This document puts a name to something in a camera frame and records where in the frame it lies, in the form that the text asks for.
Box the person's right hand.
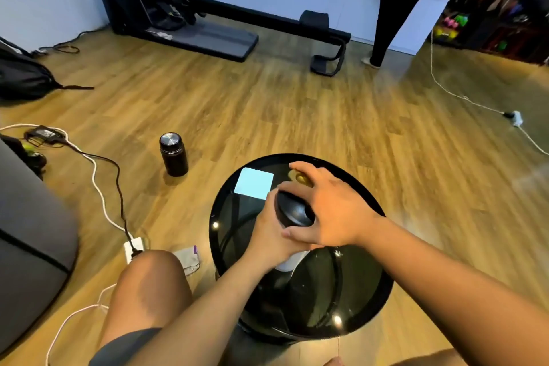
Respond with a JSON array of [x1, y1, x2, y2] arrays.
[[278, 161, 383, 250]]

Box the person's left hand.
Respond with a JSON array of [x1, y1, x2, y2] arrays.
[[244, 188, 324, 270]]

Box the white bottle with black lid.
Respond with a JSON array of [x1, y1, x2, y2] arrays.
[[274, 190, 318, 273]]

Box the person's left forearm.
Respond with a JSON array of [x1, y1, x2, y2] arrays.
[[126, 255, 277, 366]]

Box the person's right forearm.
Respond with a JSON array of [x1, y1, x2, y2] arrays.
[[358, 216, 549, 366]]

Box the small yellow-green object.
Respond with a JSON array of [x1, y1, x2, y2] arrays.
[[288, 170, 313, 187]]

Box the light blue sticky note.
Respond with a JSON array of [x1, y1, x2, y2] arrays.
[[234, 168, 275, 200]]

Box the round black glass side table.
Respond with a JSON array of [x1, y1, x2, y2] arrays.
[[209, 153, 394, 343]]

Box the grey cloth with purple tag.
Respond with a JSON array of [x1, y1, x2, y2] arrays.
[[173, 245, 202, 277]]

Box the black thermos flask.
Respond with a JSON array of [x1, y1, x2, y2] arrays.
[[159, 132, 189, 178]]

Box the white power strip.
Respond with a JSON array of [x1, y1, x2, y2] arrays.
[[123, 237, 147, 266]]

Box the person's left leg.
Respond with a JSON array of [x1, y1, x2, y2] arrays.
[[97, 249, 194, 336]]

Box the person's leg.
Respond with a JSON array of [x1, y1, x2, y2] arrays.
[[323, 348, 469, 366], [97, 249, 194, 336]]

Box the black pilates reformer machine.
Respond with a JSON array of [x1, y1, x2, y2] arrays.
[[87, 0, 352, 77]]

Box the person's right leg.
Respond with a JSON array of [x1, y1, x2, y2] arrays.
[[323, 348, 469, 366]]

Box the grey shorts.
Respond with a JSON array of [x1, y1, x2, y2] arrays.
[[88, 327, 164, 366]]

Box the black power adapter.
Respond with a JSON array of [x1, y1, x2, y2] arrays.
[[24, 125, 68, 144]]

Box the grey bean bag seat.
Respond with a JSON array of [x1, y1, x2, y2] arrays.
[[0, 138, 80, 357]]

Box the black shoe with green accent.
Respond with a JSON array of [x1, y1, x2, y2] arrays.
[[0, 133, 48, 180]]

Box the black backpack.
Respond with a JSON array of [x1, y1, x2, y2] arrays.
[[0, 37, 95, 101]]

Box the black power cable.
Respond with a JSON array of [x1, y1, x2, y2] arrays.
[[60, 136, 144, 257]]

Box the white power cable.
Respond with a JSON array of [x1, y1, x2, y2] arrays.
[[0, 123, 128, 234]]

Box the white extension cord with socket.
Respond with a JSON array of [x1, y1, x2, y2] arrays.
[[430, 33, 549, 157]]

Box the thin white cable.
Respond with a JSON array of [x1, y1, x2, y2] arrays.
[[45, 283, 118, 366]]

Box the thin black floor cable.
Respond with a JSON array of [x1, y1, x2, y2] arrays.
[[30, 29, 109, 57]]

